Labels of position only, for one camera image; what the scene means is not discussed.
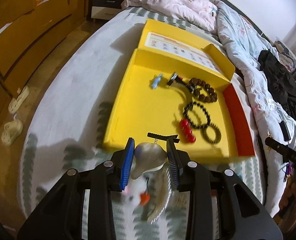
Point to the white slipper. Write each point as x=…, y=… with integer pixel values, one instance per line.
x=15, y=104
x=11, y=131

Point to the red ball hair clip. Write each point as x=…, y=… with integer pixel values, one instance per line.
x=187, y=130

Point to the person's right hand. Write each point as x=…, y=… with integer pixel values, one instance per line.
x=286, y=217

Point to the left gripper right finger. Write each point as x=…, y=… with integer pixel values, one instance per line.
x=178, y=161

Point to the black strap wristwatch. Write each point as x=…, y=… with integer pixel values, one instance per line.
x=176, y=82

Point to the dark nightstand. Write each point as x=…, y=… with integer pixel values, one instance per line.
x=104, y=9

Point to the yellow cardboard box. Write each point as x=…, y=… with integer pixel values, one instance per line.
x=138, y=109

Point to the black garment on bed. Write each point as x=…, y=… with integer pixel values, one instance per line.
x=281, y=83

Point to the wooden wardrobe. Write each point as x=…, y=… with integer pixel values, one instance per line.
x=29, y=31

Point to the white plush bunny hair clip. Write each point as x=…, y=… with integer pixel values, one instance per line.
x=149, y=158

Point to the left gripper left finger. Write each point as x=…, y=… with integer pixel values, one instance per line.
x=122, y=160

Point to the blue silicone hair clip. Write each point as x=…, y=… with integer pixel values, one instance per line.
x=156, y=81

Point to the white leaf pattern bedsheet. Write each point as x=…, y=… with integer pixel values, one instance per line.
x=68, y=127

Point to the black alligator hair clip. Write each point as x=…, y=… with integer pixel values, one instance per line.
x=158, y=137

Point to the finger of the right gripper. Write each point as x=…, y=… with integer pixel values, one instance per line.
x=280, y=148

